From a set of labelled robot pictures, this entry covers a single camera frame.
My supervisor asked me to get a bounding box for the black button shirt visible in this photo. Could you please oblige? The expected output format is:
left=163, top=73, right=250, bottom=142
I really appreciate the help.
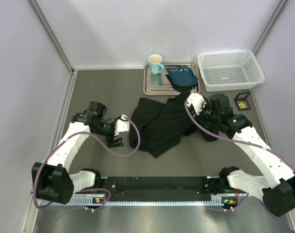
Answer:
left=131, top=91, right=198, bottom=158

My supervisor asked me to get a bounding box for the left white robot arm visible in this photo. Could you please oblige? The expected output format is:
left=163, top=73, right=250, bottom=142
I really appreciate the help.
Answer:
left=32, top=101, right=130, bottom=204

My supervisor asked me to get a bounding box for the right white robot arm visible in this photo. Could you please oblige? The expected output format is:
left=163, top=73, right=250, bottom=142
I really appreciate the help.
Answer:
left=185, top=93, right=295, bottom=217

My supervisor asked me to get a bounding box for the brooch in black box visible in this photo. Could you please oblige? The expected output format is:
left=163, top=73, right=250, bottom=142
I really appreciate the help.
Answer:
left=234, top=91, right=251, bottom=111

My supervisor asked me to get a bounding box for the white plastic basket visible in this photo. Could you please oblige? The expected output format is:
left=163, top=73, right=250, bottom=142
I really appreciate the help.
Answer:
left=197, top=50, right=265, bottom=92

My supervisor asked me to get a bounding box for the dark blue plate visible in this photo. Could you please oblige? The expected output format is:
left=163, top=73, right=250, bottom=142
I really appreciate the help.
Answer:
left=166, top=66, right=198, bottom=87

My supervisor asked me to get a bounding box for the steel tray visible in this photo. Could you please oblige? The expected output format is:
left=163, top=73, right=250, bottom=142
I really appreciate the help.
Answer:
left=143, top=64, right=201, bottom=96

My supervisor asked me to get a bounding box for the light blue mug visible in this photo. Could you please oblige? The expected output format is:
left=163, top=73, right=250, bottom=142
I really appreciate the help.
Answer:
left=148, top=54, right=164, bottom=74

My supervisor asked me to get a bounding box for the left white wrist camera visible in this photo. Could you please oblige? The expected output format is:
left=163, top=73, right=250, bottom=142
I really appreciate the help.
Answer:
left=115, top=115, right=130, bottom=136

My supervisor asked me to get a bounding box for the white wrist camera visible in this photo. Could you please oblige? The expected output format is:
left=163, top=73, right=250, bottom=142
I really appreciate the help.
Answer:
left=186, top=93, right=207, bottom=115
left=115, top=115, right=130, bottom=136

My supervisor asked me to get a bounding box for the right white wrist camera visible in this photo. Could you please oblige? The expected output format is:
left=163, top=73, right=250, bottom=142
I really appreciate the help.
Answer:
left=186, top=93, right=207, bottom=115

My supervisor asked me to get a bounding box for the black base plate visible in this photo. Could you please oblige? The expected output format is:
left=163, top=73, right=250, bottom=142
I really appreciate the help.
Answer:
left=74, top=176, right=248, bottom=202

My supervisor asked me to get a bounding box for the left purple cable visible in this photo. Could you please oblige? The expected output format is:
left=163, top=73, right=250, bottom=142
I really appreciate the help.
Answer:
left=33, top=117, right=141, bottom=214

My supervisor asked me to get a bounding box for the purple cable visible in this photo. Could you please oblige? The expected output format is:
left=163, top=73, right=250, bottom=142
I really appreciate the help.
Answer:
left=184, top=100, right=295, bottom=233
left=33, top=117, right=141, bottom=214

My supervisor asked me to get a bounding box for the aluminium frame rail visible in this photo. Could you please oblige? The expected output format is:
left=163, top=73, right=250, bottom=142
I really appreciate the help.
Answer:
left=31, top=176, right=295, bottom=206

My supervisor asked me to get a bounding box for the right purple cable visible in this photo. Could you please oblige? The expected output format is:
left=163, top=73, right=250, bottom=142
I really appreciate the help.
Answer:
left=184, top=100, right=295, bottom=233

